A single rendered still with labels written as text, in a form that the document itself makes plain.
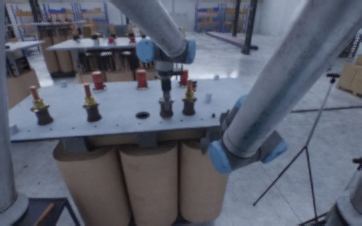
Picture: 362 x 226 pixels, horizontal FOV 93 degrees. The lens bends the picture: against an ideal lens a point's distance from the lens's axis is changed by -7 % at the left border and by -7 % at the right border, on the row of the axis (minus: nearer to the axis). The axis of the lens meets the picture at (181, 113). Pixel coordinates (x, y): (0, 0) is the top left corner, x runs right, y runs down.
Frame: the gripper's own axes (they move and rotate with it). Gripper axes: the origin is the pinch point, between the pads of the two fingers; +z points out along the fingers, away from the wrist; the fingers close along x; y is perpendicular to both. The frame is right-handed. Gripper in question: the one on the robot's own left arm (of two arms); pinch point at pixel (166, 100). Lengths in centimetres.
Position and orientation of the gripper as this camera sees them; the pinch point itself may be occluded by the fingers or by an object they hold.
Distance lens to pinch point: 99.0
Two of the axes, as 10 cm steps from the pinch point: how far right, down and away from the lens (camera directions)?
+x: 1.5, 4.8, -8.7
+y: -9.9, 0.6, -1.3
